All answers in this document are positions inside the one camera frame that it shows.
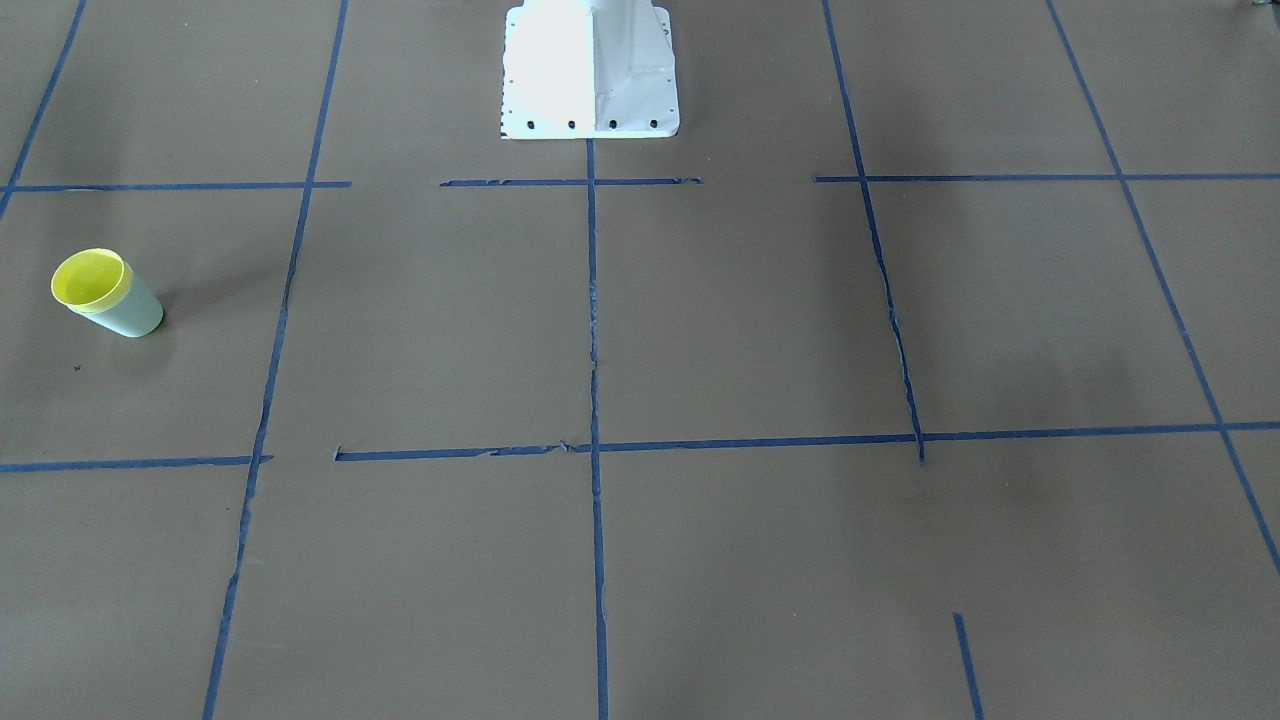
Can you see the yellow paper cup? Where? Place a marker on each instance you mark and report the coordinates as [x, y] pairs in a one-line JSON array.
[[92, 281]]

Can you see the green paper cup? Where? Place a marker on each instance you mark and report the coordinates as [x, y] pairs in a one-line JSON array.
[[137, 313]]

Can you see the brown paper table cover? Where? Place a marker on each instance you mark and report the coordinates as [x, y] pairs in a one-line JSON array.
[[928, 372]]

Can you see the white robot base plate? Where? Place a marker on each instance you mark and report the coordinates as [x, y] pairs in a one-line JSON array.
[[574, 70]]

